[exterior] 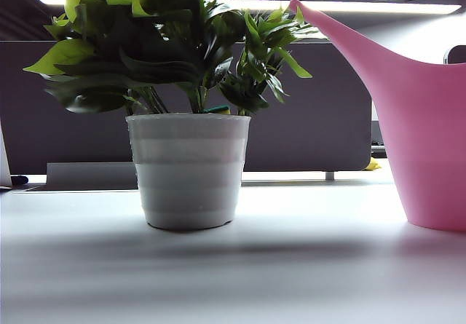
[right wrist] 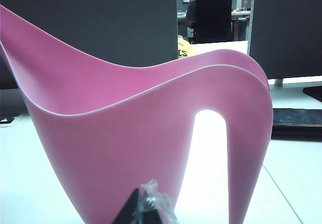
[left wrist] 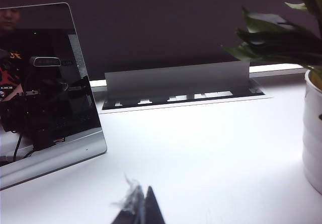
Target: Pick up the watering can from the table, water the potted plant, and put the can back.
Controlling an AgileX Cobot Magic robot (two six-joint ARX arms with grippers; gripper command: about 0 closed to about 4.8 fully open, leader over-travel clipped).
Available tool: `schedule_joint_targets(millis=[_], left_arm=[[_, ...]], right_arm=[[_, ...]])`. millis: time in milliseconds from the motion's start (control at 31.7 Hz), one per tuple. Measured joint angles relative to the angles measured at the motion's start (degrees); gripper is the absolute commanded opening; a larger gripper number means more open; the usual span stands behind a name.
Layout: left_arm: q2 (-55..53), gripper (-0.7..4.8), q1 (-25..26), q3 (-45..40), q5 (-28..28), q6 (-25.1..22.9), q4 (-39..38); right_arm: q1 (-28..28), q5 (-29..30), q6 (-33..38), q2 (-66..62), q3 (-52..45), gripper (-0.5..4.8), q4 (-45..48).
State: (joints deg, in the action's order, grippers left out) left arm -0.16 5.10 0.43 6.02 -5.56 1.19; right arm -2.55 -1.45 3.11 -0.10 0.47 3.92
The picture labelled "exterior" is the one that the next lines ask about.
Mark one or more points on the pink plastic watering can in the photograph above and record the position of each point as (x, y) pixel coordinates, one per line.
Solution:
(429, 138)

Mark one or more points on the green yellow plant tag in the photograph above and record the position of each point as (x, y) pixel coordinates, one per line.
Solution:
(218, 110)

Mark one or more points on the white ribbed plant pot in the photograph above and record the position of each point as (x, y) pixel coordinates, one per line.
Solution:
(189, 171)

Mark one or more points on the green leafy plant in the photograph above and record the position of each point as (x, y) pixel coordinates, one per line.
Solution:
(145, 47)

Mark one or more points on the wide dark grey desk partition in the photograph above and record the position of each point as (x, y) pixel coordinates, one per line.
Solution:
(309, 127)

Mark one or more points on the grey metal partition foot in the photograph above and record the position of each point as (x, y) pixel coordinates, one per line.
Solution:
(330, 175)

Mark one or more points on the small yellow object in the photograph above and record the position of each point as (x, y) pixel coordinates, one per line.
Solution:
(374, 164)

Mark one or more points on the light grey flat box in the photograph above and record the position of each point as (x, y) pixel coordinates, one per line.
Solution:
(91, 174)

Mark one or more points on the long ceiling light strip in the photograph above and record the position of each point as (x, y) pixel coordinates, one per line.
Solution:
(382, 8)

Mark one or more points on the small dark blue object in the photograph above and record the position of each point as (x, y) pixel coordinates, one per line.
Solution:
(20, 179)

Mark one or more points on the white slanted panel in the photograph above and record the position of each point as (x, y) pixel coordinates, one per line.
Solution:
(4, 164)

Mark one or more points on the narrow dark grey desk partition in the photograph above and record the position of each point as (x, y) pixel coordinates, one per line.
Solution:
(457, 54)

